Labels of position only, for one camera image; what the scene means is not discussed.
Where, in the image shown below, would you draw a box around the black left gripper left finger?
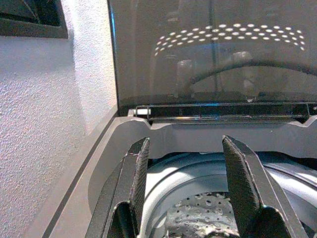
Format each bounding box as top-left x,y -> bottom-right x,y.
85,137 -> 151,238

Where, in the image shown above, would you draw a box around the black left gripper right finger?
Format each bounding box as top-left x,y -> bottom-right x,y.
222,135 -> 309,238

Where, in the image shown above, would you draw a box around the grey top-load washing machine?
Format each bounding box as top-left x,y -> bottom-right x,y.
23,99 -> 317,238

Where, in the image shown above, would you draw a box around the perforated steel washer drum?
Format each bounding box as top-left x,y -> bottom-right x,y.
138,151 -> 317,238

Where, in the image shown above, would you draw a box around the dark tinted washer lid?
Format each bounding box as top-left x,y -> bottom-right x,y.
107,0 -> 317,123

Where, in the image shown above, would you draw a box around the dark window frame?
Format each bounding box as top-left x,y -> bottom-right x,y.
0,0 -> 69,39

